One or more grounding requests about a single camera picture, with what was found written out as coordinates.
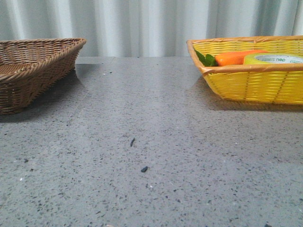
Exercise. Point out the yellow tape roll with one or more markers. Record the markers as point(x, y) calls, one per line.
point(272, 58)

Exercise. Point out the white pleated curtain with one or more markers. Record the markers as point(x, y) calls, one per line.
point(147, 28)

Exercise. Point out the orange toy carrot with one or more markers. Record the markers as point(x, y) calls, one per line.
point(226, 58)

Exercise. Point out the brown wicker basket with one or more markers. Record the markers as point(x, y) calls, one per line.
point(29, 67)

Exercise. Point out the yellow wicker basket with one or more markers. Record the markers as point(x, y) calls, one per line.
point(257, 83)

